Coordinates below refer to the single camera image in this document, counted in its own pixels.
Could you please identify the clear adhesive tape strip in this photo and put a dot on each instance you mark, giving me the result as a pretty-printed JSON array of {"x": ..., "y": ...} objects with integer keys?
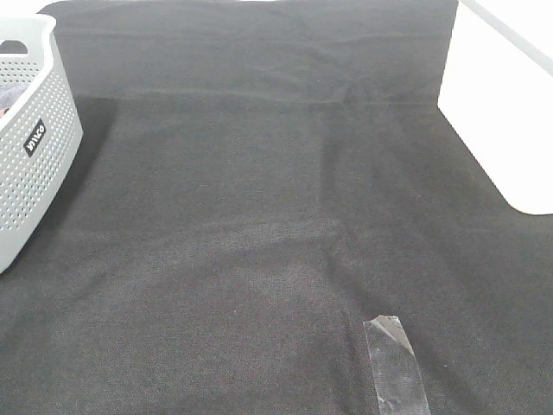
[{"x": 396, "y": 375}]

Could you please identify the black fabric table cover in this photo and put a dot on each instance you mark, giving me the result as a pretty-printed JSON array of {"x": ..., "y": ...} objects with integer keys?
[{"x": 256, "y": 181}]

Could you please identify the grey perforated laundry basket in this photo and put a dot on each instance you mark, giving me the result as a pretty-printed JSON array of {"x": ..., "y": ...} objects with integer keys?
[{"x": 40, "y": 134}]

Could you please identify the grey cloth in basket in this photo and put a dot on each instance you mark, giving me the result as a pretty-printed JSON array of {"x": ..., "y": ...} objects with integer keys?
[{"x": 9, "y": 94}]

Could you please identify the white plastic storage bin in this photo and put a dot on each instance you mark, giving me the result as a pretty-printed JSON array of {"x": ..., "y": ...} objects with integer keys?
[{"x": 496, "y": 93}]

